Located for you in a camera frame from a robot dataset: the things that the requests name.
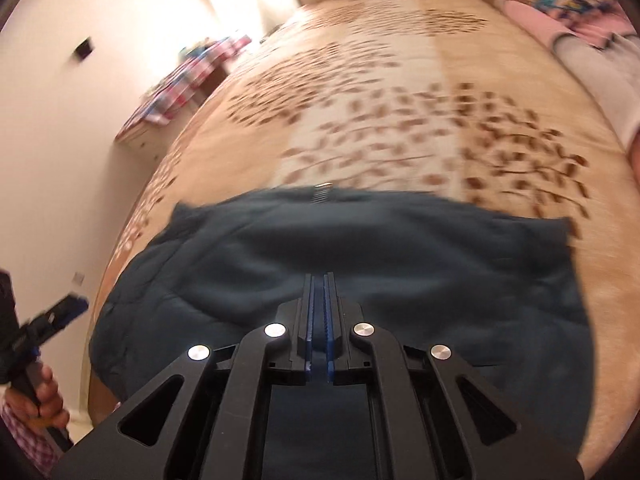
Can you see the dark teal quilted jacket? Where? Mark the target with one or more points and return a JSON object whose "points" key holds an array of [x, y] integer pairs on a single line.
{"points": [[400, 260]]}

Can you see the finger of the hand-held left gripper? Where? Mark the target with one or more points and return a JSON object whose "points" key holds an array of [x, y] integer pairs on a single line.
{"points": [[65, 310]]}

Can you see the pink brown patchwork blanket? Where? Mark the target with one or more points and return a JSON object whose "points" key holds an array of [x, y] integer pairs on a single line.
{"points": [[600, 70]]}

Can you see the black wall switch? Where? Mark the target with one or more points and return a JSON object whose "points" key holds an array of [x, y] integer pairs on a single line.
{"points": [[84, 48]]}

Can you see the white wall socket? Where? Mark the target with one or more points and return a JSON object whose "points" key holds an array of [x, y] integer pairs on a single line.
{"points": [[78, 277]]}

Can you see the white drawer cabinet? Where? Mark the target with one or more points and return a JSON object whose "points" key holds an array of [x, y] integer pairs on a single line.
{"points": [[142, 142]]}

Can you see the beige leaf print blanket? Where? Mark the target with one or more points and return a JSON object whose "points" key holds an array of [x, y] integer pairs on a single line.
{"points": [[375, 110]]}

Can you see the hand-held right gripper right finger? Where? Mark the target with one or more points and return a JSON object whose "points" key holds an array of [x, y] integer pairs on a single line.
{"points": [[328, 325]]}

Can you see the plaid tablecloth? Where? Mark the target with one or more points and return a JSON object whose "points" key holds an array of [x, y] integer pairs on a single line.
{"points": [[190, 80]]}

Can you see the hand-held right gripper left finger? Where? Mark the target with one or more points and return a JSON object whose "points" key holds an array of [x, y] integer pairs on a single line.
{"points": [[315, 325]]}

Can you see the person's left hand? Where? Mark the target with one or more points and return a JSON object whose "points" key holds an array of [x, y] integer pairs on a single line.
{"points": [[50, 400]]}

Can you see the person's left forearm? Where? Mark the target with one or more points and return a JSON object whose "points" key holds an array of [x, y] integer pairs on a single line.
{"points": [[25, 440]]}

